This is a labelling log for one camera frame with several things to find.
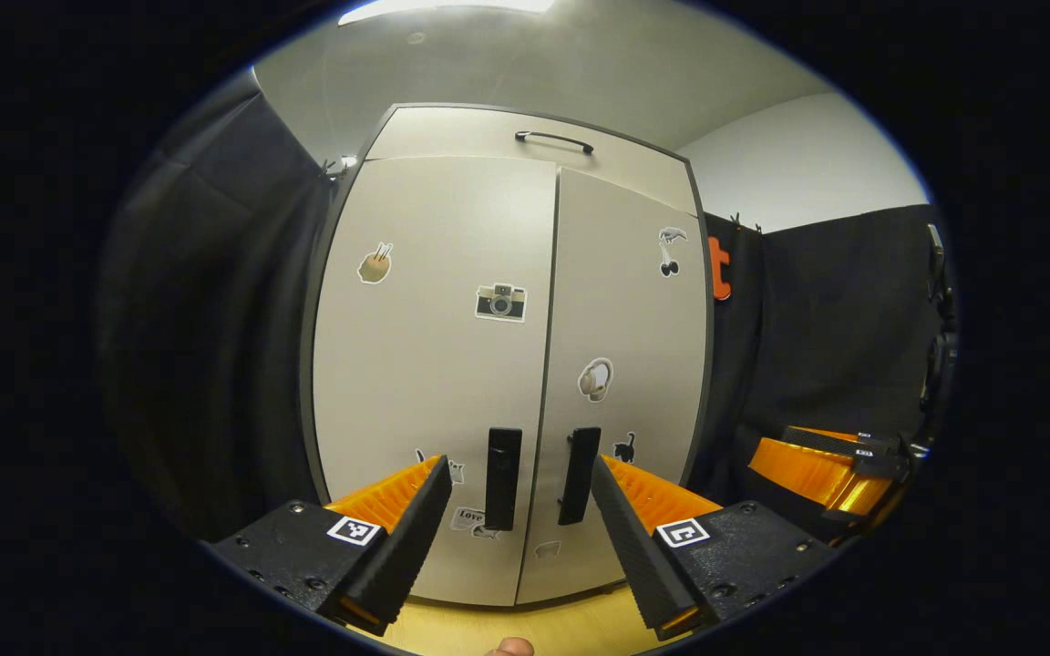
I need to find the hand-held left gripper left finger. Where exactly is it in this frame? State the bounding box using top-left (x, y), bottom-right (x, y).
top-left (208, 455), bottom-right (454, 637)

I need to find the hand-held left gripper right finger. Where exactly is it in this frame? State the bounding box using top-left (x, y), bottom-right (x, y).
top-left (591, 454), bottom-right (840, 641)

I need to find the cabinet door with camera sticker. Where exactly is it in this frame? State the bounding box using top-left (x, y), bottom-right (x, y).
top-left (311, 157), bottom-right (559, 607)

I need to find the white grey shoe cabinet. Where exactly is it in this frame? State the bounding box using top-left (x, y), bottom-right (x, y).
top-left (300, 102), bottom-right (715, 610)

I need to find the white cabinet drawer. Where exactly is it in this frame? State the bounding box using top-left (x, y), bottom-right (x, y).
top-left (365, 107), bottom-right (699, 217)

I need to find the black backdrop cloth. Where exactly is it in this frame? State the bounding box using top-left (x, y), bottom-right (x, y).
top-left (689, 205), bottom-right (954, 529)
top-left (101, 68), bottom-right (344, 543)

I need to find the ceiling light panel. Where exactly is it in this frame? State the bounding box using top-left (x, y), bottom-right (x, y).
top-left (338, 0), bottom-right (558, 26)

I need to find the black door handle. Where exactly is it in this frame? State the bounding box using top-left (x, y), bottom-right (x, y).
top-left (485, 427), bottom-right (523, 532)
top-left (558, 426), bottom-right (602, 527)

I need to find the black drawer handle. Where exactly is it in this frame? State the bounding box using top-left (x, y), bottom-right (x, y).
top-left (514, 130), bottom-right (595, 155)

